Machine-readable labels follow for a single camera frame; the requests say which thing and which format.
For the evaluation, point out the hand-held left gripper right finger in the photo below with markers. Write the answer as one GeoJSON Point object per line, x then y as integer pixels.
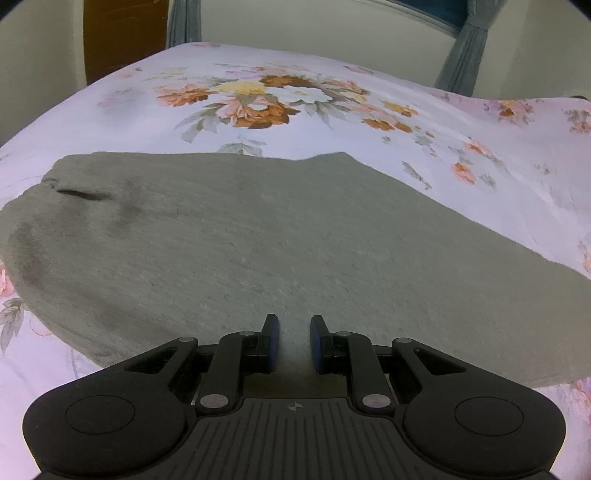
{"type": "Point", "coordinates": [316, 345]}

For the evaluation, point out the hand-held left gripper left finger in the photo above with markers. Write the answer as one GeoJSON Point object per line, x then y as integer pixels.
{"type": "Point", "coordinates": [273, 344]}

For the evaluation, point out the grey pants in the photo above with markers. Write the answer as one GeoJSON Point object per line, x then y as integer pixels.
{"type": "Point", "coordinates": [277, 230]}

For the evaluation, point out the floral pink bed sheet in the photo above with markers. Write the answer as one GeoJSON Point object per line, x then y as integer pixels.
{"type": "Point", "coordinates": [415, 134]}

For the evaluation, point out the grey curtain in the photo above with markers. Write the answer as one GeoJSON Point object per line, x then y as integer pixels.
{"type": "Point", "coordinates": [183, 23]}
{"type": "Point", "coordinates": [466, 50]}

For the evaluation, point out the brown wooden door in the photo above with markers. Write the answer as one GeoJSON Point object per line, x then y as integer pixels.
{"type": "Point", "coordinates": [124, 37]}

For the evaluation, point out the window with white frame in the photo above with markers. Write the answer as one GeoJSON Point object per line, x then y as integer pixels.
{"type": "Point", "coordinates": [434, 11]}

